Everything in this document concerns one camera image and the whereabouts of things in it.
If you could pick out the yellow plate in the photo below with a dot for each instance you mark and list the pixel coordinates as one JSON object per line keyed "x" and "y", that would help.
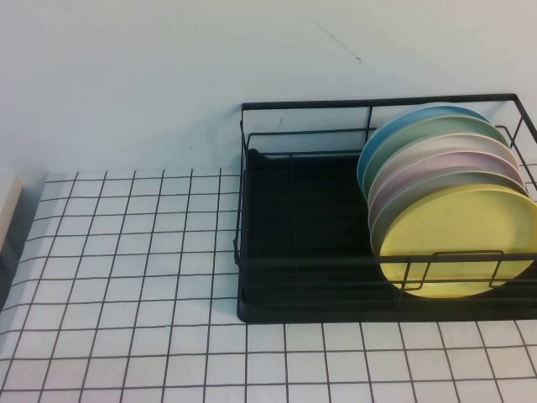
{"x": 453, "y": 226}

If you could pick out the blue plate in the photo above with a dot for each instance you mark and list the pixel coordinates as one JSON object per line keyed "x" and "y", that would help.
{"x": 377, "y": 147}

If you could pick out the pale grey plate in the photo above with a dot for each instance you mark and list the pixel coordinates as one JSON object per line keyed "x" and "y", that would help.
{"x": 440, "y": 179}

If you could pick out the green plate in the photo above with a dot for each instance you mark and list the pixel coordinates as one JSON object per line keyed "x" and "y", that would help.
{"x": 440, "y": 126}

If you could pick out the pink plate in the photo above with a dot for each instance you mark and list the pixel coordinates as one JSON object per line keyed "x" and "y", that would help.
{"x": 461, "y": 161}

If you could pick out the cream plate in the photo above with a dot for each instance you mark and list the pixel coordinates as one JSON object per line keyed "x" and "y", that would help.
{"x": 461, "y": 142}

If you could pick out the black plastic drip tray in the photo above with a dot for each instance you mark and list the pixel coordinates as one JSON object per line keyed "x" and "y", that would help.
{"x": 314, "y": 201}

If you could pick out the white grid-pattern tablecloth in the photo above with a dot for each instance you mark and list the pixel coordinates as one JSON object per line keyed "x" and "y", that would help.
{"x": 126, "y": 294}

